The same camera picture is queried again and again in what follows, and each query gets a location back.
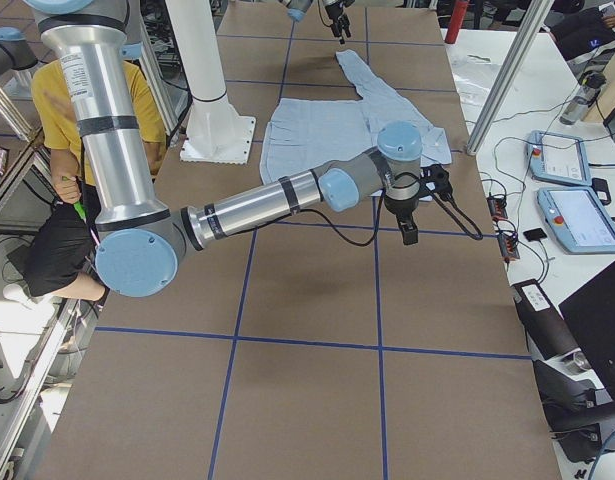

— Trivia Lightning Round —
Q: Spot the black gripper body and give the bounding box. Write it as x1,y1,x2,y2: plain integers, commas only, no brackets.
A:
321,0,352,28
384,191,418,224

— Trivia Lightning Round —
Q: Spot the light blue button shirt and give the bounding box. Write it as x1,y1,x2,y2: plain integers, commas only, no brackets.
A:
259,50,452,184

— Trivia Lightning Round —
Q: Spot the orange electronics board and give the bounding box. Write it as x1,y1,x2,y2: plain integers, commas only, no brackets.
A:
487,196,509,221

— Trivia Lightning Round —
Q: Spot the red bottle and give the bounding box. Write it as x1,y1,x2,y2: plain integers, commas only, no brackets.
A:
444,0,469,44

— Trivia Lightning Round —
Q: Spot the small black phone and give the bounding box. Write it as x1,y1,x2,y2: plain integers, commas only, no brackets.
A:
523,228,547,242

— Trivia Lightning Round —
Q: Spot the upper blue teach pendant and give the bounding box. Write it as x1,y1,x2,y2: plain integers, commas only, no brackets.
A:
526,130,592,186

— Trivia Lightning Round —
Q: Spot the blue teach pendant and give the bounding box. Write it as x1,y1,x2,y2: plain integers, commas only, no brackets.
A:
526,130,592,186
536,186,615,254

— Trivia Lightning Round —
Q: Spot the lower blue teach pendant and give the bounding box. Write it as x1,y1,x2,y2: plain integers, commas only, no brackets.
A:
536,186,615,254

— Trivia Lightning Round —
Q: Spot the black monitor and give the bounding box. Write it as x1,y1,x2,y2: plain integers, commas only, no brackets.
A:
559,261,615,398

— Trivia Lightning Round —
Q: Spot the grey water bottle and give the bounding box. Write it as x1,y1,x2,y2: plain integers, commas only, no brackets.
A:
559,71,606,125

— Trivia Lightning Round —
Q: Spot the person in yellow shirt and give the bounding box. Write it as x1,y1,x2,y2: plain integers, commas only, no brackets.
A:
3,59,167,304

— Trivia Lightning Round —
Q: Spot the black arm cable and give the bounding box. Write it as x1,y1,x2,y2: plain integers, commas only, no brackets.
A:
291,191,485,247

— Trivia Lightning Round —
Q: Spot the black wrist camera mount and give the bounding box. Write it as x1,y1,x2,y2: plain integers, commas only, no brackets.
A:
420,164,454,202

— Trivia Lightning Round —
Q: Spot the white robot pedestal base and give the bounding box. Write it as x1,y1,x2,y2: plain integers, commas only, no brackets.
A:
166,0,256,164

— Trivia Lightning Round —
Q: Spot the aluminium frame post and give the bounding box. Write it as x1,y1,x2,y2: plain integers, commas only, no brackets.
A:
465,0,553,156

